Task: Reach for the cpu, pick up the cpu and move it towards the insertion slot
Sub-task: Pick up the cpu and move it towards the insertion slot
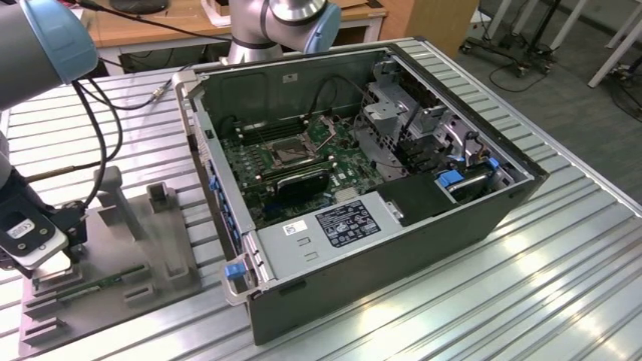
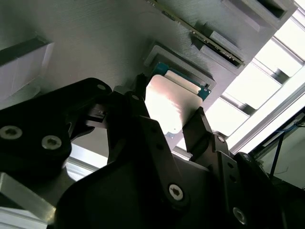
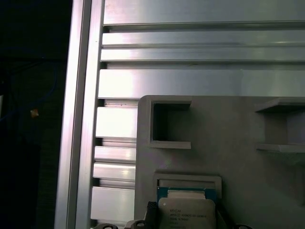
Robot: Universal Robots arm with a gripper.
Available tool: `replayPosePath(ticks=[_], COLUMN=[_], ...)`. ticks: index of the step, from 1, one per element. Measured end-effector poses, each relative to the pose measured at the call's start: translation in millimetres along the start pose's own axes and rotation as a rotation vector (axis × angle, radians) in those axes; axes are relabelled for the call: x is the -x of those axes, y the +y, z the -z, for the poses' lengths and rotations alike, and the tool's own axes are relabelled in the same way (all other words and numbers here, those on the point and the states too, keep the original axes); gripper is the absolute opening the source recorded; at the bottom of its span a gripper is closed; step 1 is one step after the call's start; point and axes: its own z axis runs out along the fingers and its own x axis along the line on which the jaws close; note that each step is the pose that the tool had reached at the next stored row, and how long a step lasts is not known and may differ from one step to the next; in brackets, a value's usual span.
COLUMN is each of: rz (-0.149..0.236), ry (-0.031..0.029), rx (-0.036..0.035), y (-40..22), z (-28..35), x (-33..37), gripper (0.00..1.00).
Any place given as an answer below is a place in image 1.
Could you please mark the silver CPU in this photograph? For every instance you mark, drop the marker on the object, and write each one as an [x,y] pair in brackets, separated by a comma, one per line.
[60,269]

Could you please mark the black RAM slot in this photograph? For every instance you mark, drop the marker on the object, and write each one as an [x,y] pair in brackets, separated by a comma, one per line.
[290,169]
[270,125]
[271,130]
[273,134]
[275,139]

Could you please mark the wooden desk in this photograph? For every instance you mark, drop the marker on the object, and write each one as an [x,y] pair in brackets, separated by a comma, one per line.
[170,17]

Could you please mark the white table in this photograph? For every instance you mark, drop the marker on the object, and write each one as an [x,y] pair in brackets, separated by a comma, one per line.
[597,79]

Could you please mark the green RAM stick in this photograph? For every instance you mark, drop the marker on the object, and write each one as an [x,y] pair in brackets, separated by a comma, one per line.
[100,284]

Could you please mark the wooden cabinet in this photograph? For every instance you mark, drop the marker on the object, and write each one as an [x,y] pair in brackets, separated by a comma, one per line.
[437,22]

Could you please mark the thin metal locking lever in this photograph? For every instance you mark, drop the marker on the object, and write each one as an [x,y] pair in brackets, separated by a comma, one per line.
[259,136]

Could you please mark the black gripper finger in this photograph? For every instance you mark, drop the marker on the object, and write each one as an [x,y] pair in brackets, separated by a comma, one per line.
[78,244]

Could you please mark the black round monitor base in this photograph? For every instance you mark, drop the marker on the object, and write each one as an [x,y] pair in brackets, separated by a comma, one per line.
[140,4]

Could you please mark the silver power supply unit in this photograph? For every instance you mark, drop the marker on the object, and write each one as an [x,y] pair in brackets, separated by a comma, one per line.
[295,255]

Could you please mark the small blue clip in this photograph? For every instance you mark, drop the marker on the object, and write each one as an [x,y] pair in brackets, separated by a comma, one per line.
[491,164]

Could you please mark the black PC case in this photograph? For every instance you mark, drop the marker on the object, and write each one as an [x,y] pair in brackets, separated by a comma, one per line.
[377,270]

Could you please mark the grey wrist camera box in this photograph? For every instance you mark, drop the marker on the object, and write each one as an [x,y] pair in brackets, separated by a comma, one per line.
[46,252]

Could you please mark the black wheeled stand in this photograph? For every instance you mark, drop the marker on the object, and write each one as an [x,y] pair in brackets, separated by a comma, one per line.
[539,37]

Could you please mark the grey parts rack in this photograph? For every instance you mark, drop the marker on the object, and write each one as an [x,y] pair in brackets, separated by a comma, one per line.
[115,255]

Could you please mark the blue drive latch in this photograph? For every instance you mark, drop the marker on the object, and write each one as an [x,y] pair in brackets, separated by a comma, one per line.
[447,178]

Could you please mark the silver drive cage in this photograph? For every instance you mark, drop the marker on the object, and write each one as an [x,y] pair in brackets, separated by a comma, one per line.
[381,113]

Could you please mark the green motherboard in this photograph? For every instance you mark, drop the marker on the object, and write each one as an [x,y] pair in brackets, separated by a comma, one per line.
[346,150]

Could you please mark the black graphics card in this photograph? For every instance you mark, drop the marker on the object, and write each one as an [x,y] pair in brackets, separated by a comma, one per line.
[301,186]

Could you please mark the CPU socket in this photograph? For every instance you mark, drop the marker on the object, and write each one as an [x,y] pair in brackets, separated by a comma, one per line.
[291,154]

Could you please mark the blue case release latch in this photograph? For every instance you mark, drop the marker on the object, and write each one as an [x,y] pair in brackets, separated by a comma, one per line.
[232,272]

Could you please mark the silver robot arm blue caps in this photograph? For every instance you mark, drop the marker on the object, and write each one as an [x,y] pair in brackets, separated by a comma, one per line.
[35,45]

